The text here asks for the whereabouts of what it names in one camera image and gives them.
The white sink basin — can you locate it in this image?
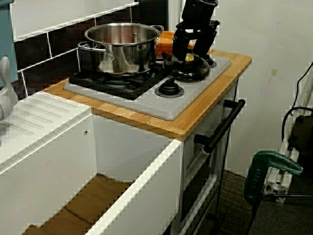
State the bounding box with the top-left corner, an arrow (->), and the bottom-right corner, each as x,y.
0,92 -> 184,235

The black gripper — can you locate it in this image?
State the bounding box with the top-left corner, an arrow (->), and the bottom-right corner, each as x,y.
172,13 -> 220,62

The black device box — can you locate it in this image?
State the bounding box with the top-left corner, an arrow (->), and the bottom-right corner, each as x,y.
288,115 -> 313,160

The black stove knob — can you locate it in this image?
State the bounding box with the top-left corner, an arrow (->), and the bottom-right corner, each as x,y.
204,55 -> 217,69
155,79 -> 184,98

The glass lid with yellow knob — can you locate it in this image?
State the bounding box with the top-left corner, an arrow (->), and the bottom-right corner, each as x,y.
162,53 -> 211,83

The orange toy frying pan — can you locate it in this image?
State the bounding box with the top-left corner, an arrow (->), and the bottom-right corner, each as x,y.
156,31 -> 196,59

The black oven door handle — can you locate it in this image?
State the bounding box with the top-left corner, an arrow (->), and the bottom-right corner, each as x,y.
194,99 -> 246,153

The black cable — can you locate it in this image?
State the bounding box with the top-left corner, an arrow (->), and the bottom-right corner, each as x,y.
281,106 -> 309,147
294,61 -> 313,108

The stainless steel pot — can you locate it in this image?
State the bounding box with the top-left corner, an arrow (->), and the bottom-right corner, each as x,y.
77,23 -> 164,74

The teal box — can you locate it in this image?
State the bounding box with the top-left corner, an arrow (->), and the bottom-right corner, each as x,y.
0,0 -> 19,89

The white toy oven cabinet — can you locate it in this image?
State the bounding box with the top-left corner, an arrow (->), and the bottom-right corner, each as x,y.
171,80 -> 240,235

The aluminium extrusion frame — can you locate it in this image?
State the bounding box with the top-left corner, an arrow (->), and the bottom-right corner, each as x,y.
265,73 -> 313,204

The grey toy faucet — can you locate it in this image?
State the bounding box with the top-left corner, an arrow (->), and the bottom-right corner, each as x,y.
0,56 -> 19,145

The grey stove top plate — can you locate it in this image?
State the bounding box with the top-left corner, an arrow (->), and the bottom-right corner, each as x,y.
63,52 -> 232,121

